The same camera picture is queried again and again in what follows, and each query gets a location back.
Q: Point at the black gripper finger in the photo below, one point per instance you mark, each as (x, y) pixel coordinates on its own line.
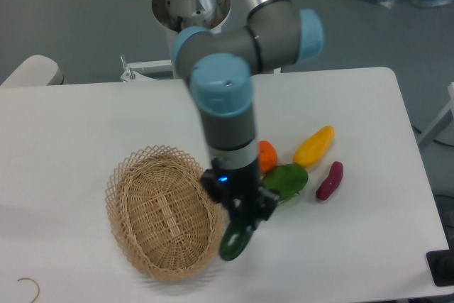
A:
(215, 181)
(265, 204)

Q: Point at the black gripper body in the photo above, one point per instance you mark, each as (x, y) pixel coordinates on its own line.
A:
(240, 191)

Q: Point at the green cucumber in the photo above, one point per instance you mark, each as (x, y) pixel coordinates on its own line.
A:
(236, 238)

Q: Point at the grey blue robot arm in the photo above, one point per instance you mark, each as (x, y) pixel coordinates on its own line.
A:
(276, 35)

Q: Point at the woven wicker basket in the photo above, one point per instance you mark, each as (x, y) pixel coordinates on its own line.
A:
(164, 222)

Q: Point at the green bok choy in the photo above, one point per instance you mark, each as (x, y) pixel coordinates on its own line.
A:
(288, 180)

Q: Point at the orange tangerine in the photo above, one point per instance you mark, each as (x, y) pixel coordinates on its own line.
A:
(267, 157)

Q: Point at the purple sweet potato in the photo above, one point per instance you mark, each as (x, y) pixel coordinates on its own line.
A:
(331, 183)

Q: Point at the yellow pepper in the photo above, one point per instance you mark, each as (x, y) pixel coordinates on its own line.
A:
(312, 150)

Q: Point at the black box at edge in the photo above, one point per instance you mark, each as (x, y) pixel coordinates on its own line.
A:
(440, 263)

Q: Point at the white chair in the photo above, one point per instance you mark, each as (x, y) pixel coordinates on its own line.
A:
(35, 71)

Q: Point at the white metal frame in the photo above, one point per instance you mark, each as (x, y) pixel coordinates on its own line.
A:
(438, 124)

